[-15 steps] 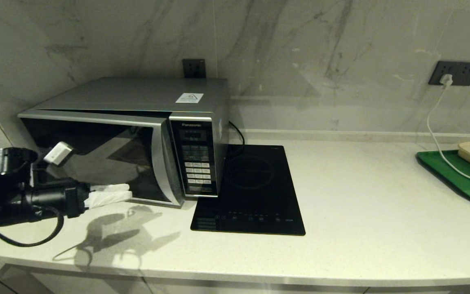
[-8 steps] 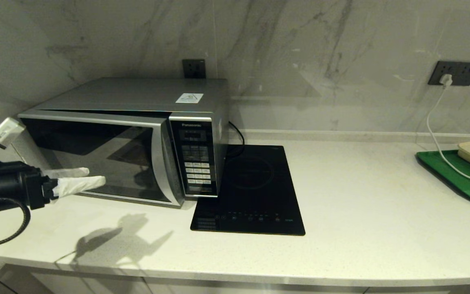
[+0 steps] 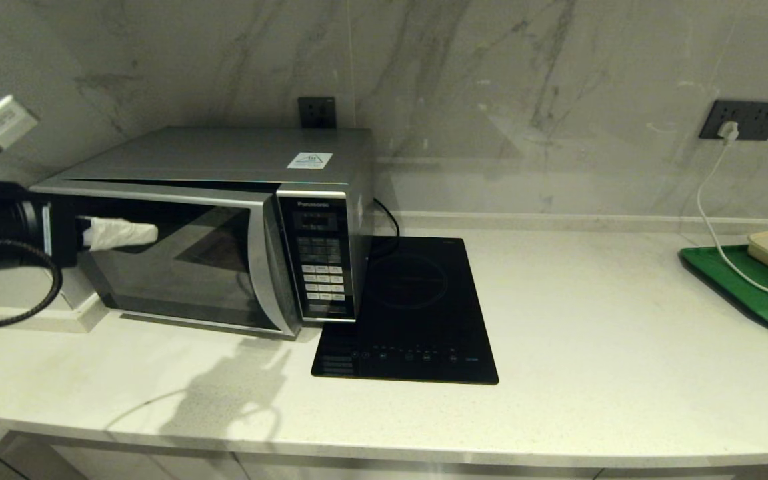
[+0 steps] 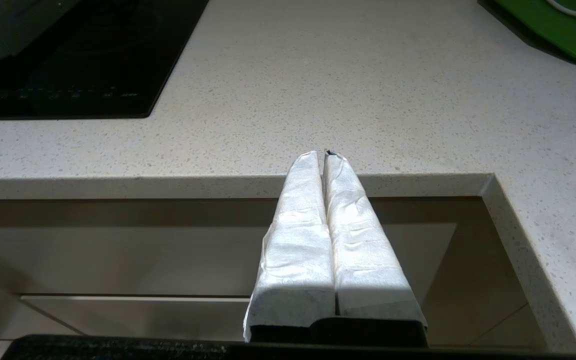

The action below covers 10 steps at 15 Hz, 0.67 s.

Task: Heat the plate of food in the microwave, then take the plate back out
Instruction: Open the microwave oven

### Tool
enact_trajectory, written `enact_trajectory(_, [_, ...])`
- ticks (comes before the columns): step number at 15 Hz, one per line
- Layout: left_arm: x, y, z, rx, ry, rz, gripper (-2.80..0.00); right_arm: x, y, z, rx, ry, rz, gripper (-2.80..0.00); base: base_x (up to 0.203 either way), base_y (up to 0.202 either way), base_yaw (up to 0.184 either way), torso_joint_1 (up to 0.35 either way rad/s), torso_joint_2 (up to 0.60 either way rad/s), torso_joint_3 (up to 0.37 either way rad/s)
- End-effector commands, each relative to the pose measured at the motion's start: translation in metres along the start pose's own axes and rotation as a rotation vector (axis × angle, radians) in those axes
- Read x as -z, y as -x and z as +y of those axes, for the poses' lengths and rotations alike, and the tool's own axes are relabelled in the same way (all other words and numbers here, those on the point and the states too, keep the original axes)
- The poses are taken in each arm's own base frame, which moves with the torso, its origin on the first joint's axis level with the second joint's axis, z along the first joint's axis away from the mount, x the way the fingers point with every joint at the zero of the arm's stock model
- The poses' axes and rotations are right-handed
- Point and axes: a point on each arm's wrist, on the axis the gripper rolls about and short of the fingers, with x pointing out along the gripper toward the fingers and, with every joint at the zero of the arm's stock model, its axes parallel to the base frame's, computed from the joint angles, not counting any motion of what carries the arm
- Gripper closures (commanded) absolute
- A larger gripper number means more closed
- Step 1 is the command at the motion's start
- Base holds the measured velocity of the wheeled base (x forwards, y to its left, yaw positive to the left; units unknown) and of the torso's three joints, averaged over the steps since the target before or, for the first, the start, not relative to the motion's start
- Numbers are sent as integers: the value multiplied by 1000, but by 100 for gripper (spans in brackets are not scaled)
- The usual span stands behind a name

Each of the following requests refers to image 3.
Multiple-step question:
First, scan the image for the silver microwave oven body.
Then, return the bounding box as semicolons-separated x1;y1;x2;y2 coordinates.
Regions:
31;127;375;327

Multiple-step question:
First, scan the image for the white warning sticker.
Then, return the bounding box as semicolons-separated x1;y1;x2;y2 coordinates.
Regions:
287;152;333;169

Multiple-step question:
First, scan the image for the black induction cooktop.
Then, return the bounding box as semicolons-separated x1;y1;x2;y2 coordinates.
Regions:
311;237;499;385

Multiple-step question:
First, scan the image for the green plastic tray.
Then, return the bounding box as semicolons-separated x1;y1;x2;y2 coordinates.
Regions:
679;245;768;343

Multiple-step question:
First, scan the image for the small dark wall outlet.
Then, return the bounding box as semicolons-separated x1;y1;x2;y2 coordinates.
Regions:
297;97;337;129

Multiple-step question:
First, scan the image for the thin black cable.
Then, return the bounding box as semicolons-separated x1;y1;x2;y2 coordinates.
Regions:
372;197;401;239

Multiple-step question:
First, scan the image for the white power cable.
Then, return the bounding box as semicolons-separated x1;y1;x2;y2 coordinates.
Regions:
695;138;768;303

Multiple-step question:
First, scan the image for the wide dark wall outlet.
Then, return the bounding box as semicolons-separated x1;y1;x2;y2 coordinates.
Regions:
698;99;768;141

